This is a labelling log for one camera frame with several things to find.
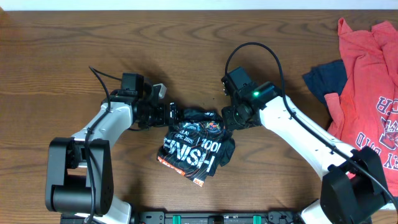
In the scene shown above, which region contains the black orange-patterned jersey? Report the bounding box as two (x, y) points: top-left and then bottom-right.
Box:
(157, 109), (236, 187)

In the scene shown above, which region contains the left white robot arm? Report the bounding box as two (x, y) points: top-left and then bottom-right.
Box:
(45, 97), (180, 224)

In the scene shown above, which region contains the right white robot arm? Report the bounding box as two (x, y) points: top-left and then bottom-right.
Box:
(222, 82), (394, 223)

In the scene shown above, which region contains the navy blue garment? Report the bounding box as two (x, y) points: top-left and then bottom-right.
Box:
(302, 60), (348, 108)

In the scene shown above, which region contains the red printed t-shirt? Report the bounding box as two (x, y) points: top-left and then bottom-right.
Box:
(324, 18), (397, 196)

